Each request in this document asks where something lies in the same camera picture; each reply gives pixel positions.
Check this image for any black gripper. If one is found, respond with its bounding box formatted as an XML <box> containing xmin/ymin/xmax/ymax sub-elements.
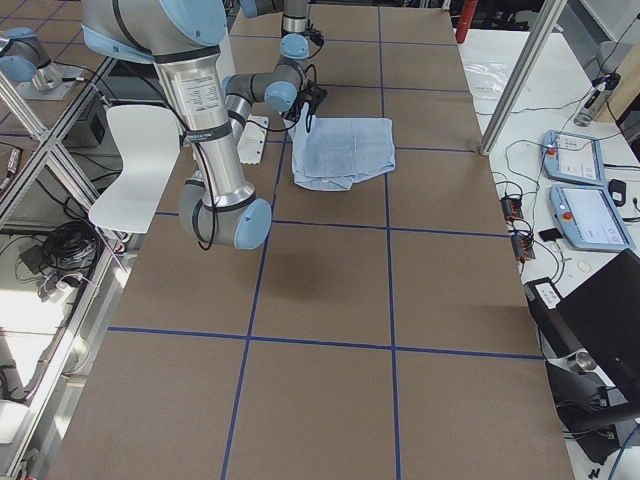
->
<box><xmin>299</xmin><ymin>82</ymin><xmax>328</xmax><ymax>131</ymax></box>

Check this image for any light blue striped shirt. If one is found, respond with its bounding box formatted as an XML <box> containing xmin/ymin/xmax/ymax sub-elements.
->
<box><xmin>290</xmin><ymin>115</ymin><xmax>396</xmax><ymax>192</ymax></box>

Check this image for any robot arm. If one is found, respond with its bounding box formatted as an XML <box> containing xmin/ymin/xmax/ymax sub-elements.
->
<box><xmin>82</xmin><ymin>1</ymin><xmax>311</xmax><ymax>250</ymax></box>
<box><xmin>240</xmin><ymin>0</ymin><xmax>309</xmax><ymax>60</ymax></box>

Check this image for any clear plastic bag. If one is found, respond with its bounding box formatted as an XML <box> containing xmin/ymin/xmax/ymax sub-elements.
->
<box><xmin>463</xmin><ymin>61</ymin><xmax>510</xmax><ymax>101</ymax></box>

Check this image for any red cylinder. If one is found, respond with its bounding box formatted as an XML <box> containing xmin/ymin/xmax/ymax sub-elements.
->
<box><xmin>455</xmin><ymin>0</ymin><xmax>478</xmax><ymax>44</ymax></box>

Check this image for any upper blue teach pendant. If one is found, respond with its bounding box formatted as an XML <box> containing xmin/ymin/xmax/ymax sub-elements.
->
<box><xmin>541</xmin><ymin>130</ymin><xmax>606</xmax><ymax>186</ymax></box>

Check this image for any blue teach pendant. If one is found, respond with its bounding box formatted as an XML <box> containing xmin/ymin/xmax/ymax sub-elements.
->
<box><xmin>541</xmin><ymin>130</ymin><xmax>606</xmax><ymax>186</ymax></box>
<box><xmin>549</xmin><ymin>184</ymin><xmax>635</xmax><ymax>253</ymax></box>

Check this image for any clear water bottle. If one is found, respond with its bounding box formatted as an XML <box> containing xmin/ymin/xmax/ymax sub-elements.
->
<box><xmin>574</xmin><ymin>83</ymin><xmax>605</xmax><ymax>127</ymax></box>

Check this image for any lower blue teach pendant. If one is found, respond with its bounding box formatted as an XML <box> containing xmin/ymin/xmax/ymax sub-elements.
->
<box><xmin>549</xmin><ymin>184</ymin><xmax>635</xmax><ymax>253</ymax></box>

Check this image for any black laptop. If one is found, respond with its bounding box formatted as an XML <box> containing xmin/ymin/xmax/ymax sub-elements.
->
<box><xmin>524</xmin><ymin>249</ymin><xmax>639</xmax><ymax>402</ymax></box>

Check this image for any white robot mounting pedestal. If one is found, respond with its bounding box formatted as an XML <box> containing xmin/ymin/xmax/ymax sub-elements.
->
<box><xmin>216</xmin><ymin>33</ymin><xmax>269</xmax><ymax>165</ymax></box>

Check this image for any aluminium frame post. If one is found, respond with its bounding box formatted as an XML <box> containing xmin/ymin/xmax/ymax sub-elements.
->
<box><xmin>478</xmin><ymin>0</ymin><xmax>567</xmax><ymax>156</ymax></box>

